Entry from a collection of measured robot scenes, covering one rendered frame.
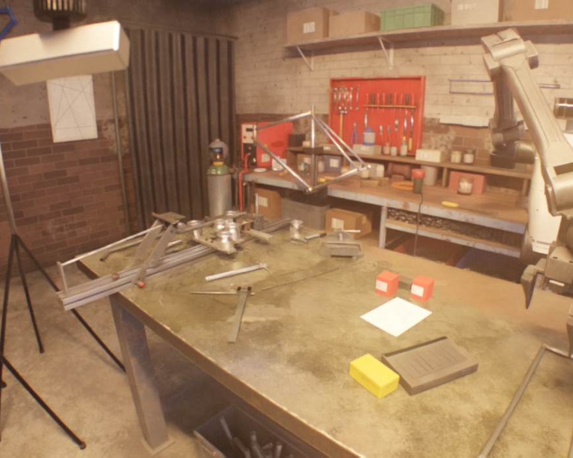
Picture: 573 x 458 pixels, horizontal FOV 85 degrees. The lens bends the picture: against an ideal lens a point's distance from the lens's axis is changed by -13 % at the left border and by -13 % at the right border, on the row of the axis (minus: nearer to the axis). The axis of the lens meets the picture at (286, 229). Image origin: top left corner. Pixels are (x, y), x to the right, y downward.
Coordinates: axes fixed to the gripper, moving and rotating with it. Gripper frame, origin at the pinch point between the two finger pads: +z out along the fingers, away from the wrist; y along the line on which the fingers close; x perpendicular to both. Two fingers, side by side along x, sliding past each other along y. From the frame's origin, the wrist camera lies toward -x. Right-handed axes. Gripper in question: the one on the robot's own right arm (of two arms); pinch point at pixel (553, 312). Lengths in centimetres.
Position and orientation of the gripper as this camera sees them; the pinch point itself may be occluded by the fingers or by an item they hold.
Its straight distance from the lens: 81.9
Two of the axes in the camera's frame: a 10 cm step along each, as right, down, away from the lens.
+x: 7.4, -2.1, 6.3
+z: 0.0, 9.5, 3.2
